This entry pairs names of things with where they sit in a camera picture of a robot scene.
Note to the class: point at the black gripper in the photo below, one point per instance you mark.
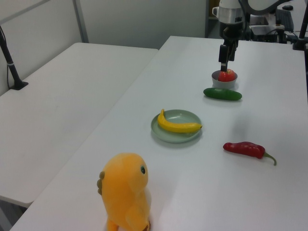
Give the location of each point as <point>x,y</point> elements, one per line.
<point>231,30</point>

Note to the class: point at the red chili pepper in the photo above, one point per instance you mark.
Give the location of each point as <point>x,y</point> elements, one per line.
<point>244,149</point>

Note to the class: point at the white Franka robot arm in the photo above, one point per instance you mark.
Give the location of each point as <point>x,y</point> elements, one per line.
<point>228,3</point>

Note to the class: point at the green plastic plate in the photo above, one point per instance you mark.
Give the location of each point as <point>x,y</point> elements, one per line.
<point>178,137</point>

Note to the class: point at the red apple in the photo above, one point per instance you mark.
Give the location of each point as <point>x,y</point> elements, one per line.
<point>227,76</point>

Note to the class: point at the grey metal bowl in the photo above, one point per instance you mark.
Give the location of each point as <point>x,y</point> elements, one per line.
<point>225,84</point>

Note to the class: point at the green cucumber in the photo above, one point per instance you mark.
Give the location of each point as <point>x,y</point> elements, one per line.
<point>222,94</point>

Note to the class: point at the black electronics box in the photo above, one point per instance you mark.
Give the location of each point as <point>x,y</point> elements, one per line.
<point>264,32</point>

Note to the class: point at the black keyboard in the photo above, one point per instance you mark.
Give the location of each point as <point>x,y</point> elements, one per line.
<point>284,19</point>

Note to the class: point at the black computer mouse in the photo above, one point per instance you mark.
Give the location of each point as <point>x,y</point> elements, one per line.
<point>288,7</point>

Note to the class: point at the yellow banana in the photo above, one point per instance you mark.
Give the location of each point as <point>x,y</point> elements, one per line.
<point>175,127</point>

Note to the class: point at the orange plush duck toy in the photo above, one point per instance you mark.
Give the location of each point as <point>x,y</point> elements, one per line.
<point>124,185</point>

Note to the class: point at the white side table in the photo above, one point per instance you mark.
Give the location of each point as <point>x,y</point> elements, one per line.
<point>60,108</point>

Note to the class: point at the black camera stand pole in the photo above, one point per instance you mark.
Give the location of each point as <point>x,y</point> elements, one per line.
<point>10,65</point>
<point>300,36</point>

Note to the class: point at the grey metal partition post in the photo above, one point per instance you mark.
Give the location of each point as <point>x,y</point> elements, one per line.
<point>80,21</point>

